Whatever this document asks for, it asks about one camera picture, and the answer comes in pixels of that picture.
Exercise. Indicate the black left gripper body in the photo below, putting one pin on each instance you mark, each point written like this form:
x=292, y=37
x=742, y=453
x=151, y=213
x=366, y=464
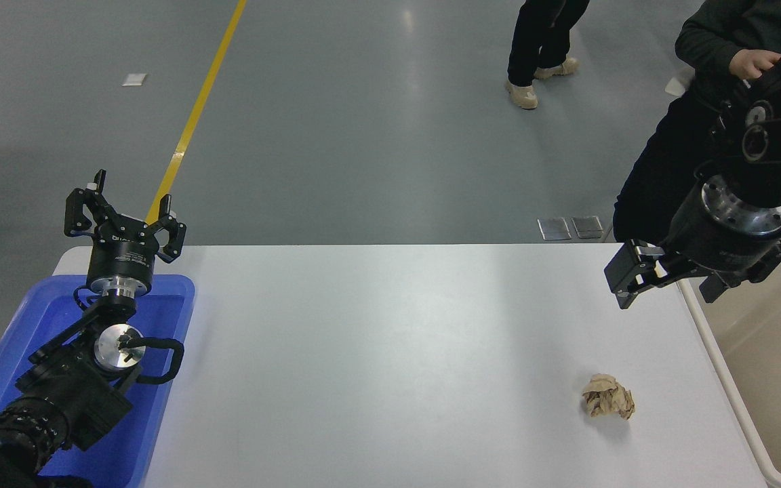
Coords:
x=123, y=261

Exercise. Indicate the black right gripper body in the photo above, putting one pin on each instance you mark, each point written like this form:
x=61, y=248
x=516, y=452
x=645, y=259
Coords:
x=709, y=247

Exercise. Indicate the tan paper ball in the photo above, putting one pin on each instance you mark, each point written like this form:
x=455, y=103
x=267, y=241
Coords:
x=607, y=397

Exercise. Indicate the person's right forearm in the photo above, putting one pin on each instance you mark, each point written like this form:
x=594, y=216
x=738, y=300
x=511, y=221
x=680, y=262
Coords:
x=699, y=44

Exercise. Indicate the person's right hand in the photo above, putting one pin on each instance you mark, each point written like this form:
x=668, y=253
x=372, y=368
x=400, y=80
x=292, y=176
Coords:
x=750, y=62

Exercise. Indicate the blue plastic tray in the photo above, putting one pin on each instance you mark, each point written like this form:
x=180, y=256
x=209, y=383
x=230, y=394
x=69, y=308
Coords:
x=160, y=305

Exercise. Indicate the metal floor plate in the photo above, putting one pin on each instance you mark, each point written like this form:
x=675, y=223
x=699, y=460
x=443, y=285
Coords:
x=554, y=228
x=587, y=227

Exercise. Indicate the person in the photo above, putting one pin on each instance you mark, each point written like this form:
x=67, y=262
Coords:
x=662, y=169
x=533, y=34

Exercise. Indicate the large pale bin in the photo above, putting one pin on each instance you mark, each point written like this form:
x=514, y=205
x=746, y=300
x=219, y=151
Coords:
x=770, y=379

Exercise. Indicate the white chair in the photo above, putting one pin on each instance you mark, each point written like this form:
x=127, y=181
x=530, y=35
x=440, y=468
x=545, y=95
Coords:
x=676, y=83

